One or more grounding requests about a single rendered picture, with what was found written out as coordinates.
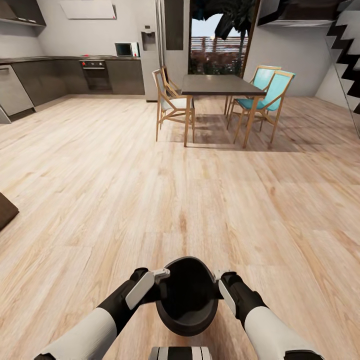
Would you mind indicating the dishwasher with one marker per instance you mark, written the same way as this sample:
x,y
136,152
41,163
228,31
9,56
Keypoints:
x,y
14,99

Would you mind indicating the fridge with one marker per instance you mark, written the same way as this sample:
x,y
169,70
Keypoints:
x,y
163,37

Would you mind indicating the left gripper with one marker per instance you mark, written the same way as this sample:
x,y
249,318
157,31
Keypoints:
x,y
163,291

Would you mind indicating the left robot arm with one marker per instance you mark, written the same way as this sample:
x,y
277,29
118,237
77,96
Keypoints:
x,y
91,338

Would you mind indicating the oven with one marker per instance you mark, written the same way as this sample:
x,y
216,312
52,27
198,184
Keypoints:
x,y
95,73

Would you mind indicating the cauldron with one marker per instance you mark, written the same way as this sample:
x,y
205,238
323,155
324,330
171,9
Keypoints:
x,y
187,312

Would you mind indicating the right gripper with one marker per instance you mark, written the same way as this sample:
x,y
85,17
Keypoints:
x,y
211,292

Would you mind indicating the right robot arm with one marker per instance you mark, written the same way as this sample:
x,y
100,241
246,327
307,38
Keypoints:
x,y
270,337

